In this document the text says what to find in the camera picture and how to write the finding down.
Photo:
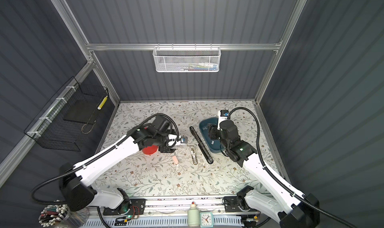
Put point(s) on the white wire wall basket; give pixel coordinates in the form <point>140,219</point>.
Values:
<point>187,60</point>

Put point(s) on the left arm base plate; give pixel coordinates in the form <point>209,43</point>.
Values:
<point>134,207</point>

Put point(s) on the black stapler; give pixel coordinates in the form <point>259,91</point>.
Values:
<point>202,147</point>

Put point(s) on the white glue bottle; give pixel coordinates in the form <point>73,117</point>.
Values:
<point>193,219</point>

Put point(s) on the small teal clock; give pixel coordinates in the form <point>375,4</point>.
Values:
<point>206,220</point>

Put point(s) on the black wire side basket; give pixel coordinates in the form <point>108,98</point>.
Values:
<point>70,119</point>

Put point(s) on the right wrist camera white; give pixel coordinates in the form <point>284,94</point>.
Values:
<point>222,116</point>

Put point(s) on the yellow marker in side basket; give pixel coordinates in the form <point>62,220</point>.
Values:
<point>102,103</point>

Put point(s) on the pink eraser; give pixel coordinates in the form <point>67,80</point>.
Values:
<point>175,160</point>

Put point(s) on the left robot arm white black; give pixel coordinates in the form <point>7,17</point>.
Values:
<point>79,189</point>

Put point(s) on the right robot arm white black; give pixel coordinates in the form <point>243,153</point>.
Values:
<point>287,206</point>

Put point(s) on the clear jar of pencils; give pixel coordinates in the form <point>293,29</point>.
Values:
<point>60,216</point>

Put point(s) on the red pen cup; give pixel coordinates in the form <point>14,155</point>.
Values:
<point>150,150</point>

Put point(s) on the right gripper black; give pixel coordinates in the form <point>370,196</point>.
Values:
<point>212,129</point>

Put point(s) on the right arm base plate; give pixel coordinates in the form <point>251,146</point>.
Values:
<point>231,204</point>

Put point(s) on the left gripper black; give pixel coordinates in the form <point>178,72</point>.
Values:
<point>167,149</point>

